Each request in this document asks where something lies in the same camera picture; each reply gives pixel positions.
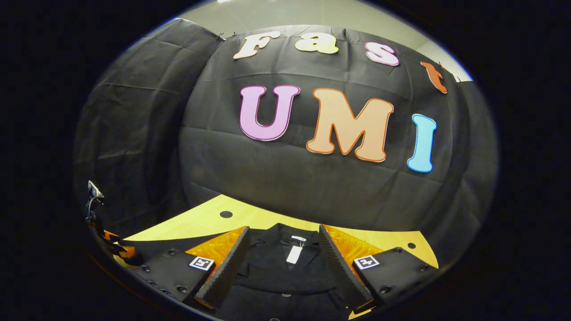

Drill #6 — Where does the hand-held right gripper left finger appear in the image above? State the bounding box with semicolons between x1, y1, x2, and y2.
134;226;251;310

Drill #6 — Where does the black backdrop cloth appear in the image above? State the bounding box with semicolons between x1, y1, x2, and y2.
74;18;498;268

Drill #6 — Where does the black button shirt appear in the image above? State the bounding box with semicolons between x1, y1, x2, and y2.
118;223;357;321

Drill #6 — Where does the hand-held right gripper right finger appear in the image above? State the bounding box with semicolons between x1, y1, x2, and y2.
319;224;435;313

